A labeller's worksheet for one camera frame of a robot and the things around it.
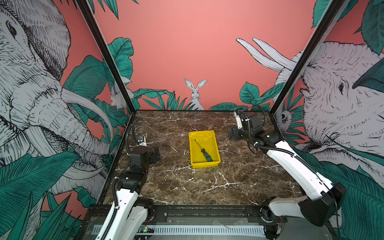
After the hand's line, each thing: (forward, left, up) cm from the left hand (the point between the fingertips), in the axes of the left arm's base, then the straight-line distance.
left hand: (148, 147), depth 77 cm
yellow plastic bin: (+17, -34, -21) cm, 44 cm away
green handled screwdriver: (+1, -33, -17) cm, 37 cm away
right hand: (+7, -46, +8) cm, 47 cm away
